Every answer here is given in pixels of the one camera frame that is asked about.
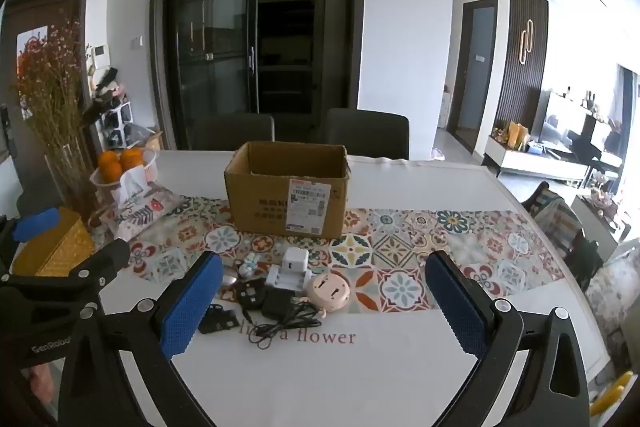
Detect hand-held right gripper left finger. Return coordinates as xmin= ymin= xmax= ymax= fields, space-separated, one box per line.
xmin=60 ymin=251 xmax=224 ymax=427

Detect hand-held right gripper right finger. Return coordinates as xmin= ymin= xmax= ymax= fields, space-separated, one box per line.
xmin=425 ymin=249 xmax=591 ymax=427

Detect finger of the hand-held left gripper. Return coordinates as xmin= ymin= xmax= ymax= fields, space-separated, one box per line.
xmin=0 ymin=238 xmax=132 ymax=304
xmin=0 ymin=207 xmax=61 ymax=269

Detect white battery charger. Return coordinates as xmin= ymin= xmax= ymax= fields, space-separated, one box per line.
xmin=265 ymin=267 xmax=314 ymax=299

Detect brown cardboard box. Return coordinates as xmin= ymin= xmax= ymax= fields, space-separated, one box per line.
xmin=224 ymin=141 xmax=351 ymax=240

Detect person's left hand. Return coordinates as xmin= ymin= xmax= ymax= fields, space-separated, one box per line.
xmin=22 ymin=361 xmax=57 ymax=409

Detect black flat gadget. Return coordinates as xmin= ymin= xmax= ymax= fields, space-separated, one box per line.
xmin=198 ymin=304 xmax=241 ymax=336

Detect yellow wicker box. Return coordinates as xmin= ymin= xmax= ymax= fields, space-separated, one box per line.
xmin=12 ymin=207 xmax=96 ymax=278

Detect black round plug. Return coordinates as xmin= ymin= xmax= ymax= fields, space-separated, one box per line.
xmin=236 ymin=281 xmax=266 ymax=312

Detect printed tissue pack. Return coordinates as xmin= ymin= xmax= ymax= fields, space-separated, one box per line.
xmin=99 ymin=169 xmax=184 ymax=241

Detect small white bottle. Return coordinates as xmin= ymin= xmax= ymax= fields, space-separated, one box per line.
xmin=235 ymin=253 xmax=261 ymax=278

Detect brown entry door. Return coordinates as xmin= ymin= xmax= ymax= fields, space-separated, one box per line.
xmin=0 ymin=0 xmax=91 ymax=218

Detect black power adapter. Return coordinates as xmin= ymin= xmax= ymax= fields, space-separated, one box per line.
xmin=261 ymin=287 xmax=296 ymax=322

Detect white plastic basket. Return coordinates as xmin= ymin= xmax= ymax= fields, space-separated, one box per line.
xmin=90 ymin=148 xmax=159 ymax=188

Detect white plug adapter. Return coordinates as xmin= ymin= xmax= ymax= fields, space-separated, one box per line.
xmin=281 ymin=249 xmax=310 ymax=276

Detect dried flower bouquet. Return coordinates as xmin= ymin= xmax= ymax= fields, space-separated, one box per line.
xmin=15 ymin=19 xmax=89 ymax=160

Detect white shoe rack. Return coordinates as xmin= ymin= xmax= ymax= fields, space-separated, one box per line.
xmin=95 ymin=101 xmax=136 ymax=148

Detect pink round device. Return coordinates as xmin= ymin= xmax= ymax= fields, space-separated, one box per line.
xmin=306 ymin=273 xmax=351 ymax=312

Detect chair with patterned cloth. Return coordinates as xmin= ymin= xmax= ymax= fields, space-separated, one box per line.
xmin=522 ymin=181 xmax=602 ymax=294

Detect white television cabinet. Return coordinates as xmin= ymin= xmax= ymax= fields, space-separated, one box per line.
xmin=482 ymin=134 xmax=592 ymax=181

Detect dark dining chair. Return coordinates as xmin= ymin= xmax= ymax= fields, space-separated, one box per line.
xmin=192 ymin=113 xmax=276 ymax=152
xmin=325 ymin=108 xmax=411 ymax=160

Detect red door poster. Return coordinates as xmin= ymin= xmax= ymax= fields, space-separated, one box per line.
xmin=16 ymin=27 xmax=49 ymax=75

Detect yellow object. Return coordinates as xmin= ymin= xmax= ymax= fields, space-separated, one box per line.
xmin=589 ymin=371 xmax=640 ymax=419

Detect flat screen television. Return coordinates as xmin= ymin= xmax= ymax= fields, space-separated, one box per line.
xmin=537 ymin=91 xmax=627 ymax=168

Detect grey hallway door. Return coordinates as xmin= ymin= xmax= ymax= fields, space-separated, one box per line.
xmin=447 ymin=0 xmax=499 ymax=153

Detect dark glass sliding doors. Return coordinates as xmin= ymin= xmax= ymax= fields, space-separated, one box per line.
xmin=151 ymin=0 xmax=362 ymax=151

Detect black adapter cable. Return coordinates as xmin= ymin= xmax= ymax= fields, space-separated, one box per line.
xmin=248 ymin=302 xmax=329 ymax=351

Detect dark slatted wall panel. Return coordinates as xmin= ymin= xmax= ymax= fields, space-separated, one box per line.
xmin=492 ymin=0 xmax=550 ymax=144

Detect gold wall ornament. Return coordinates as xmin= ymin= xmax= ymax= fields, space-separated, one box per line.
xmin=518 ymin=21 xmax=534 ymax=66

